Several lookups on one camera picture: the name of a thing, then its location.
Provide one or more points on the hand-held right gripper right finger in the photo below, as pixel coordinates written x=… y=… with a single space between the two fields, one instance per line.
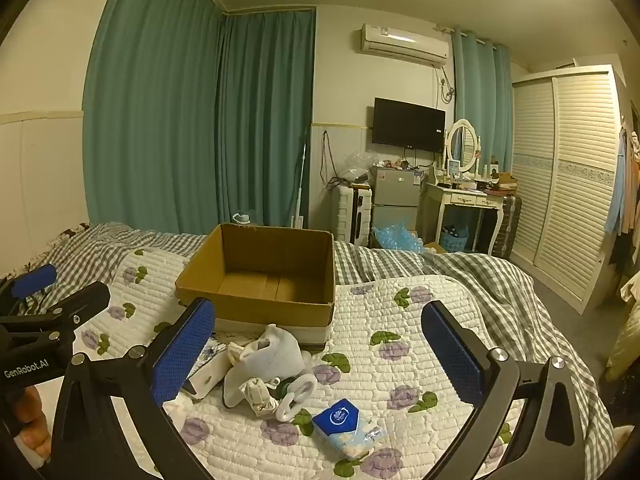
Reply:
x=452 y=355

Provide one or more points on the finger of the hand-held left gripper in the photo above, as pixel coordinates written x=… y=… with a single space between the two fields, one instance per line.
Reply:
x=35 y=280
x=75 y=305

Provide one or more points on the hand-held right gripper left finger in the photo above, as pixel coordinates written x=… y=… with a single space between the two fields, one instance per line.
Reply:
x=185 y=345

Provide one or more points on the white small box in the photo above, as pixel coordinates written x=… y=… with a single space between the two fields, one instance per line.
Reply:
x=210 y=370

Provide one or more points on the brown cardboard box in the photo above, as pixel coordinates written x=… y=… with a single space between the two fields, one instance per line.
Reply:
x=250 y=305

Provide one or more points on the white grey sock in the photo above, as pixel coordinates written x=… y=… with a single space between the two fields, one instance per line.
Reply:
x=265 y=355

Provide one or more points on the cream ruffled cloth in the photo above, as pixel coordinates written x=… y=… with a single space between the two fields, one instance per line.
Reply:
x=257 y=397

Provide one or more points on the white and black packet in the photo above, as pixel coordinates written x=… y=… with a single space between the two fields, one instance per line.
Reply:
x=345 y=422

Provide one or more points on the person's left hand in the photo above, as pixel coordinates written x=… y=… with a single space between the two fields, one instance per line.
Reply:
x=27 y=410

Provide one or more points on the brown patterned bedding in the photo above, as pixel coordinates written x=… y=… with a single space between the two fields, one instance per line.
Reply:
x=75 y=231

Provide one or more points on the white floral quilt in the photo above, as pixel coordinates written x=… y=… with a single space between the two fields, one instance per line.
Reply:
x=380 y=310

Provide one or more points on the small cardboard box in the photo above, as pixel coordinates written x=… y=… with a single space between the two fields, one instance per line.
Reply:
x=435 y=248

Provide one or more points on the blue basket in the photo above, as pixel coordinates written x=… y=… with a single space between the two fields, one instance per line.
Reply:
x=455 y=241

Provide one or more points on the blue plastic bag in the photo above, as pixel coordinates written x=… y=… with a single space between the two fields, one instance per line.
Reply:
x=397 y=237

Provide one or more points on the brown suitcase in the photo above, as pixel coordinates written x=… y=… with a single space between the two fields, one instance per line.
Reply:
x=510 y=225

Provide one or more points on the white dressing table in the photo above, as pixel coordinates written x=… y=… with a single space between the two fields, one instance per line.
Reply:
x=470 y=200

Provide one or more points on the yellowish cloth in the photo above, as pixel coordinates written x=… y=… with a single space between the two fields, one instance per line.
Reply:
x=625 y=345

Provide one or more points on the silver small fridge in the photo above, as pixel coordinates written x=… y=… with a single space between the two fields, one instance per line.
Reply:
x=395 y=190

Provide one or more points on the white ribbed suitcase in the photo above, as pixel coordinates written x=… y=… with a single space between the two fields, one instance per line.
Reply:
x=347 y=212

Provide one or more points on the white mop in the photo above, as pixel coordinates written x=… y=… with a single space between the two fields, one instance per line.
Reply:
x=300 y=195

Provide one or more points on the wide teal curtain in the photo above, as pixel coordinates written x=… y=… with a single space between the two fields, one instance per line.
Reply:
x=150 y=110

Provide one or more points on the white louvred wardrobe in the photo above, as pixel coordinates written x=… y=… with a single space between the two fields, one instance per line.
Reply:
x=565 y=180

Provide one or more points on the white oval mirror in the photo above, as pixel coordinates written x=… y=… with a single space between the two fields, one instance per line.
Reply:
x=462 y=145

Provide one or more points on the clear plastic bag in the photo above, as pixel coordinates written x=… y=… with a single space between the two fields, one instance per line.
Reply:
x=356 y=165

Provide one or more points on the hanging clothes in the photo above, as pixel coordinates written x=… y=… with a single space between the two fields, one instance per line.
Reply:
x=620 y=185

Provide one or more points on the narrow teal curtain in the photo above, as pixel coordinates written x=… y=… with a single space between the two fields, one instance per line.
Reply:
x=482 y=105

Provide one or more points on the white air conditioner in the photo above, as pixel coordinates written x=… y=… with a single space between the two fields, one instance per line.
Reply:
x=402 y=42

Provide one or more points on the black wall television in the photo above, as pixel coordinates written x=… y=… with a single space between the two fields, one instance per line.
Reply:
x=407 y=125

